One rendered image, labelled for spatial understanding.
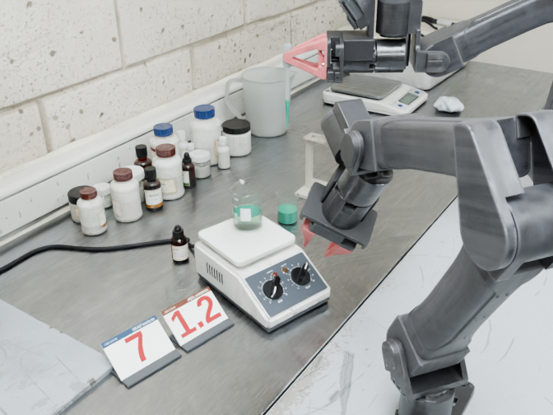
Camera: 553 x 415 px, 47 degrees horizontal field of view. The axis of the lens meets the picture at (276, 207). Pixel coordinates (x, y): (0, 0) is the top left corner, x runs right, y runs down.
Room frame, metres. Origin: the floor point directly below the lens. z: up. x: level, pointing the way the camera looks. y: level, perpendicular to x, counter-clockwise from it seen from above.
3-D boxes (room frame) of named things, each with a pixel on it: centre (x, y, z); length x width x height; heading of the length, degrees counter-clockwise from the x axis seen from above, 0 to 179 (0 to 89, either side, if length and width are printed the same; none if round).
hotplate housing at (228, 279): (0.87, 0.03, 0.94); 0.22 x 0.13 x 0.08; 39
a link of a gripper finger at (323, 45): (1.09, -0.06, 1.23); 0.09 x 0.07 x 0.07; 87
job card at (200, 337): (0.76, 0.12, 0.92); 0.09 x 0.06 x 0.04; 134
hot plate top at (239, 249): (0.89, 0.05, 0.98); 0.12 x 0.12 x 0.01; 39
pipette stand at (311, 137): (1.20, -0.09, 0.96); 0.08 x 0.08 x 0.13; 58
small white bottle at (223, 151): (1.33, 0.12, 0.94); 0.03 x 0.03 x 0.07
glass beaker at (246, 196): (0.92, 0.05, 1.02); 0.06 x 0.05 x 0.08; 24
